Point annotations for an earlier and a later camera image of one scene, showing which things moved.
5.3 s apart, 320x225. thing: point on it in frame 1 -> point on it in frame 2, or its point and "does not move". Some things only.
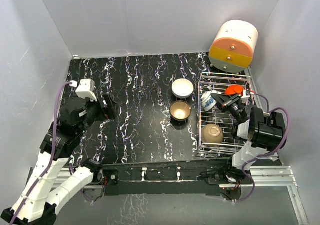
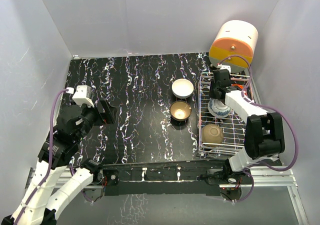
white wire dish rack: x=220 y=110 does not move
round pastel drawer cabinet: x=233 y=46 does not move
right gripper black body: x=233 y=106 -> x=213 y=88
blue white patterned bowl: x=208 y=101 -> x=217 y=108
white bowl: x=182 y=88 does not move
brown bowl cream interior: x=180 y=110 does not move
